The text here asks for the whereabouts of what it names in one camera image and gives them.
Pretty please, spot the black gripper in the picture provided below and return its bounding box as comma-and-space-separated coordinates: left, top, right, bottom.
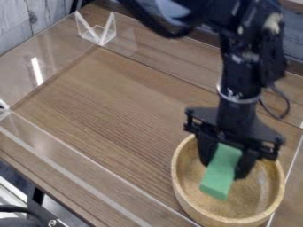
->
182, 99, 285, 180

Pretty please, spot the green rectangular block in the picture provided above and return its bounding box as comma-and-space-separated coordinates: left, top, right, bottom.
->
198, 144, 241, 200

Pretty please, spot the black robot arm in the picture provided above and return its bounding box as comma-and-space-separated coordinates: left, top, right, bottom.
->
118, 0, 287, 179

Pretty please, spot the wooden bowl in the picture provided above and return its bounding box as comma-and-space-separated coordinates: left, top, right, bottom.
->
170, 136, 285, 227

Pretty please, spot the clear acrylic corner bracket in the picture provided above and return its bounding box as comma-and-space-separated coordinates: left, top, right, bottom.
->
74, 12, 117, 46

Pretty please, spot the black table leg bracket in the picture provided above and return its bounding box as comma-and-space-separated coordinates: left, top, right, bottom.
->
26, 186, 68, 227

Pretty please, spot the black cable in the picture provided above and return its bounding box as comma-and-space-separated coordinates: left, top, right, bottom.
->
0, 204, 30, 221

